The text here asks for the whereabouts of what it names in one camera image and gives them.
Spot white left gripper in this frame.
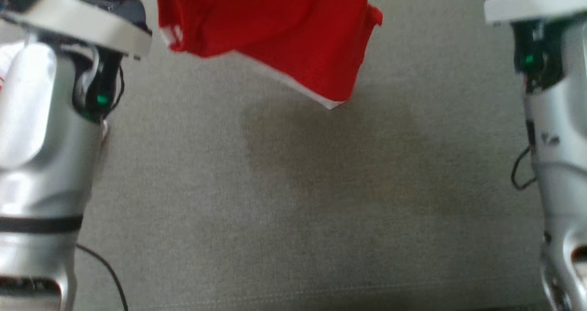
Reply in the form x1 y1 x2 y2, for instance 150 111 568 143
0 0 153 59

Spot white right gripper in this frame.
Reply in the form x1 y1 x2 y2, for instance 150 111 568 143
484 0 587 25

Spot red shirt with white collar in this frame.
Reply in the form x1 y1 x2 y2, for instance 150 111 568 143
153 0 404 111

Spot large grey sofa seat cushion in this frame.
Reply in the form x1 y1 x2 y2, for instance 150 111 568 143
0 0 587 311

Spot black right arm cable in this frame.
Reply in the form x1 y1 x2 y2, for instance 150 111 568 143
510 145 538 191

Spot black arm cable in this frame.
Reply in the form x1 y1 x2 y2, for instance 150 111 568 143
510 145 538 191
76 244 130 311

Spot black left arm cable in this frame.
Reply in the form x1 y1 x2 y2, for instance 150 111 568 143
76 244 130 311

